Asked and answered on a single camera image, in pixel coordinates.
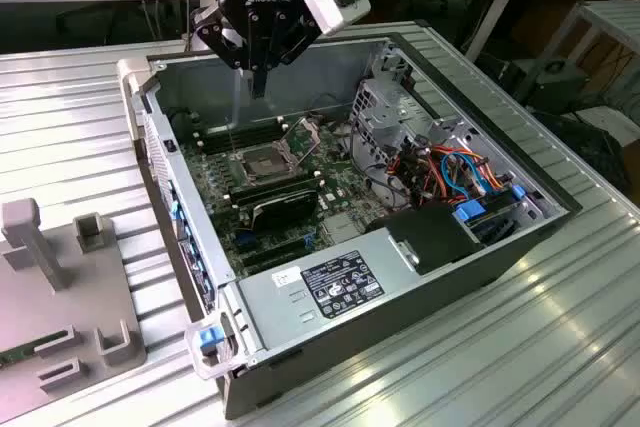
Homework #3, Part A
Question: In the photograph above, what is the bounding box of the silver power supply unit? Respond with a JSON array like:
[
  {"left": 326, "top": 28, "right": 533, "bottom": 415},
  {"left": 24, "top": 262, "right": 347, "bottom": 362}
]
[{"left": 237, "top": 226, "right": 420, "bottom": 354}]

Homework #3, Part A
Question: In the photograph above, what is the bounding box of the clear latch with blue tab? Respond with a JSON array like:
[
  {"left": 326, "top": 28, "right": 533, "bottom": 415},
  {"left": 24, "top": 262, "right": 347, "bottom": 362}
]
[{"left": 183, "top": 311, "right": 250, "bottom": 381}]

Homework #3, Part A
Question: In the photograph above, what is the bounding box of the CPU socket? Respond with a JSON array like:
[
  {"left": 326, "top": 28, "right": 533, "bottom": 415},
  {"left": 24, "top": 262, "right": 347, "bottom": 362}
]
[{"left": 234, "top": 144, "right": 297, "bottom": 187}]

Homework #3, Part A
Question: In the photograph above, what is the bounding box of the green RAM stick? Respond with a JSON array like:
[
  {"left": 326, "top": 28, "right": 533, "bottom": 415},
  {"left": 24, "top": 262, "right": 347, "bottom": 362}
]
[{"left": 0, "top": 329, "right": 69, "bottom": 367}]

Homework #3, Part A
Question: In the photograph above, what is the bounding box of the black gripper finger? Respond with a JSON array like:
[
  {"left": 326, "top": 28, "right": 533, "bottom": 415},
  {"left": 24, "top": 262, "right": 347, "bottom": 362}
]
[
  {"left": 191, "top": 4, "right": 262, "bottom": 99},
  {"left": 259, "top": 11, "right": 322, "bottom": 99}
]

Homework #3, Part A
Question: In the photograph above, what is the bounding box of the metal socket cover frame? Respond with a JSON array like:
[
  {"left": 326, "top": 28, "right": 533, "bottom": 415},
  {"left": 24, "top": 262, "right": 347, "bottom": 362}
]
[{"left": 281, "top": 116, "right": 325, "bottom": 168}]

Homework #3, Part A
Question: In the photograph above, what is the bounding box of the green motherboard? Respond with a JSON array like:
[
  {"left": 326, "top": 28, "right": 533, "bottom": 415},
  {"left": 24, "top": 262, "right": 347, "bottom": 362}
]
[{"left": 177, "top": 114, "right": 399, "bottom": 281}]

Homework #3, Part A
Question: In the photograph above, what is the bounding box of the small silver heatsink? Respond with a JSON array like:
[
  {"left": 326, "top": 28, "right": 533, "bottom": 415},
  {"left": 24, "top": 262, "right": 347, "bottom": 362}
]
[{"left": 323, "top": 213, "right": 365, "bottom": 242}]

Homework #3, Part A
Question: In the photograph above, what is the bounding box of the black box with handle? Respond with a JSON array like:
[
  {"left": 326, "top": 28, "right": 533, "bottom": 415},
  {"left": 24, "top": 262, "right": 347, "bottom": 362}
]
[{"left": 508, "top": 57, "right": 590, "bottom": 114}]

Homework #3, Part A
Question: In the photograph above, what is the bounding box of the silver drive cage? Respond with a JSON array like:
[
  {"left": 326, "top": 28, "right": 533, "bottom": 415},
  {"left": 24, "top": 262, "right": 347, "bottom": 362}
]
[{"left": 348, "top": 77, "right": 437, "bottom": 198}]

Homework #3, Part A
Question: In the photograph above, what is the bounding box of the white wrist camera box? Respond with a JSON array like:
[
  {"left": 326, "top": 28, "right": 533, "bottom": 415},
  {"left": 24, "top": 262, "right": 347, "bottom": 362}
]
[{"left": 300, "top": 0, "right": 373, "bottom": 38}]

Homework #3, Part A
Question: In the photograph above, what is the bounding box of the black mesh panel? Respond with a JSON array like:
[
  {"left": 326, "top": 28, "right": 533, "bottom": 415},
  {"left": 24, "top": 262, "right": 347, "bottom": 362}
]
[{"left": 532, "top": 110, "right": 632, "bottom": 194}]

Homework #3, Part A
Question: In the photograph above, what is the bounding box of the black plastic shroud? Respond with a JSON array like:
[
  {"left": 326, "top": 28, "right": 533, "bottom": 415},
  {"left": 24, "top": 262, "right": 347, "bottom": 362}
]
[{"left": 363, "top": 196, "right": 487, "bottom": 277}]

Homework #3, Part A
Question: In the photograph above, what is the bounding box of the blue wire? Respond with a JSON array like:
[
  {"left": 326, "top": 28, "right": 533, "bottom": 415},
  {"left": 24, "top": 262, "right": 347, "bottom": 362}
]
[{"left": 441, "top": 146, "right": 490, "bottom": 197}]

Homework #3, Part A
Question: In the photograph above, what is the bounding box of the orange wire bundle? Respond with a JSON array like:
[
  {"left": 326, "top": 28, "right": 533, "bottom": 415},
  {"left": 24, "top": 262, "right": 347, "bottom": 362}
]
[{"left": 388, "top": 143, "right": 507, "bottom": 209}]

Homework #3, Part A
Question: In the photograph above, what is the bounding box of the black expansion slot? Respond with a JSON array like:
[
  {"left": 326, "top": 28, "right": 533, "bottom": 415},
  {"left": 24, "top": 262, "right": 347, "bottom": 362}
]
[{"left": 239, "top": 238, "right": 307, "bottom": 269}]

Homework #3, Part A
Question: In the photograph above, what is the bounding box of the disk bay with blue clip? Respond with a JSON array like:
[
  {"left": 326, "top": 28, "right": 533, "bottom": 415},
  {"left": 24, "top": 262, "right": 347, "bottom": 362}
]
[{"left": 451, "top": 185, "right": 527, "bottom": 249}]

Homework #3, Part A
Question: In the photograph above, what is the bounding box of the open grey PC case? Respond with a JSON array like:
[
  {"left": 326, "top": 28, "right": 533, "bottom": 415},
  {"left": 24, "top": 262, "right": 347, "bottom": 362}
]
[{"left": 115, "top": 20, "right": 585, "bottom": 421}]

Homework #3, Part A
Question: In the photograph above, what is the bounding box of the black RAM slot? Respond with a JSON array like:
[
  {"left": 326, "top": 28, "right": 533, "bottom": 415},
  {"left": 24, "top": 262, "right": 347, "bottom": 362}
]
[
  {"left": 193, "top": 116, "right": 286, "bottom": 142},
  {"left": 232, "top": 177, "right": 326, "bottom": 209},
  {"left": 227, "top": 170, "right": 321, "bottom": 199},
  {"left": 196, "top": 124, "right": 290, "bottom": 150}
]

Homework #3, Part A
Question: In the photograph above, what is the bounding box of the grey metal shelf frame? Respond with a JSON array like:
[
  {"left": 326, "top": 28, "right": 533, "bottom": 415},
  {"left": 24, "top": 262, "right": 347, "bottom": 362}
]
[{"left": 513, "top": 0, "right": 640, "bottom": 108}]

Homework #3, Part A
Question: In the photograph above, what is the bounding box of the grey parts rack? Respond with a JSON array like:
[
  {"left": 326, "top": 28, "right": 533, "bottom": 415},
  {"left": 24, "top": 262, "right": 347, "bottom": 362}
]
[{"left": 0, "top": 198, "right": 149, "bottom": 416}]

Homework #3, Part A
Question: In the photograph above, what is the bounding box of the black glossy card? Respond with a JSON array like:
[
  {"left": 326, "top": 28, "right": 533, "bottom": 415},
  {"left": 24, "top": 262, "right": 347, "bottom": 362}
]
[{"left": 248, "top": 189, "right": 320, "bottom": 234}]

